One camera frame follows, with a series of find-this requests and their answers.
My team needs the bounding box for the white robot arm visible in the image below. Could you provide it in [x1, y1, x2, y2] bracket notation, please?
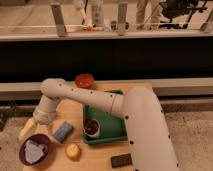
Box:
[33, 78, 179, 171]

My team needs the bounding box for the black rectangular block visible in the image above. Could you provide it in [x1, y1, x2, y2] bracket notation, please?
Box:
[110, 154, 132, 168]

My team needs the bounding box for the wooden railing post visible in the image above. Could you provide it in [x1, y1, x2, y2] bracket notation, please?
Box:
[117, 2, 127, 36]
[51, 3, 67, 37]

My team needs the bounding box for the white towel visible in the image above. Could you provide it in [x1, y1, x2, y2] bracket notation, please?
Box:
[25, 140, 46, 164]

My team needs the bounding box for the wooden railing post left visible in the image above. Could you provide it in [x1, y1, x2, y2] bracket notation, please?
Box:
[51, 3, 67, 37]

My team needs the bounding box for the purple bowl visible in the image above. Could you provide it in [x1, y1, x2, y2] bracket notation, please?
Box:
[19, 134, 51, 166]

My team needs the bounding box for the yellow banana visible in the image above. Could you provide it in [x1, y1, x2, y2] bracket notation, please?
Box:
[20, 118, 37, 138]

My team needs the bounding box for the blue sponge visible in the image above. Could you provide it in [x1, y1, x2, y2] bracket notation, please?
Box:
[53, 122, 73, 143]

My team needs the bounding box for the wooden railing post right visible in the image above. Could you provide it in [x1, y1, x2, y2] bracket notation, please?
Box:
[117, 2, 127, 36]

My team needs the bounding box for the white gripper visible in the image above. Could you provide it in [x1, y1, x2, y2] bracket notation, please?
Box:
[33, 107, 56, 125]

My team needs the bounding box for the red bowl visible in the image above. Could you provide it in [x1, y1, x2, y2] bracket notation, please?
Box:
[75, 73, 94, 89]

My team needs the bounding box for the green tray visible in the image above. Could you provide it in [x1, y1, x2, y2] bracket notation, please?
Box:
[82, 89, 129, 145]

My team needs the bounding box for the black office chair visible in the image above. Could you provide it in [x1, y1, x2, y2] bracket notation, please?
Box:
[159, 0, 207, 29]

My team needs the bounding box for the white cup with dark contents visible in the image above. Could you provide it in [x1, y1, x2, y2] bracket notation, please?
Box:
[83, 119, 100, 138]

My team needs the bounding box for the round yellow bread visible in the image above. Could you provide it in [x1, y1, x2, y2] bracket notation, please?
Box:
[65, 143, 81, 160]

